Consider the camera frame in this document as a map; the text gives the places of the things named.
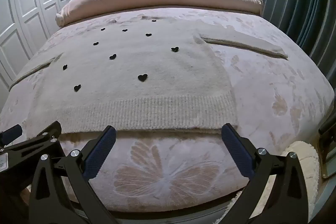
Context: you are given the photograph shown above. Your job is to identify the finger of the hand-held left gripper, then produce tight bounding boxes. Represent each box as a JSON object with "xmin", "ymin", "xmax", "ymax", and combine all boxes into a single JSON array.
[
  {"xmin": 0, "ymin": 124, "xmax": 24, "ymax": 146},
  {"xmin": 5, "ymin": 121, "xmax": 66, "ymax": 161}
]

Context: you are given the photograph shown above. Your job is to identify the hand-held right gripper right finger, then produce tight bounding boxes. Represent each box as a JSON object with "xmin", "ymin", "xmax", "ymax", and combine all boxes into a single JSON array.
[{"xmin": 221, "ymin": 123, "xmax": 315, "ymax": 224}]

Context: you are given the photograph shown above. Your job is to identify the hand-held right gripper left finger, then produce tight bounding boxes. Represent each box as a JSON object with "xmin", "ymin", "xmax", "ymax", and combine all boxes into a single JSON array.
[{"xmin": 28, "ymin": 126, "xmax": 117, "ymax": 224}]

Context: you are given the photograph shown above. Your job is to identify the cream sweater with black hearts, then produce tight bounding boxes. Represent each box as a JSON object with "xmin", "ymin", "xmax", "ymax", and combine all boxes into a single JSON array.
[{"xmin": 8, "ymin": 13, "xmax": 289, "ymax": 135}]

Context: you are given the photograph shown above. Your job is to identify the bed with floral pink cover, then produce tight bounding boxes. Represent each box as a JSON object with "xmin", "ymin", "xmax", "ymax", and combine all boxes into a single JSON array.
[{"xmin": 0, "ymin": 6, "xmax": 335, "ymax": 214}]

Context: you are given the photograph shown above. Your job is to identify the white fluffy rug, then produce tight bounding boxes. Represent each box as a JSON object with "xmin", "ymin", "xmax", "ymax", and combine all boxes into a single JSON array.
[{"xmin": 213, "ymin": 141, "xmax": 319, "ymax": 224}]

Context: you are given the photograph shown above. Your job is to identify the white panelled wardrobe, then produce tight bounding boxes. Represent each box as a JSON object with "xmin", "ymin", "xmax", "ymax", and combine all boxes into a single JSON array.
[{"xmin": 0, "ymin": 0, "xmax": 74, "ymax": 98}]

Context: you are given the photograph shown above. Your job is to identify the grey pleated curtain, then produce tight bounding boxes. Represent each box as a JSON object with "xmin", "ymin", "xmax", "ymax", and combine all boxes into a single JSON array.
[{"xmin": 239, "ymin": 0, "xmax": 334, "ymax": 77}]

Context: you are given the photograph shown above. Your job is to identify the pink duvet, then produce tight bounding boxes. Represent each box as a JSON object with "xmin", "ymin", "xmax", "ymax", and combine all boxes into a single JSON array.
[{"xmin": 55, "ymin": 0, "xmax": 264, "ymax": 28}]

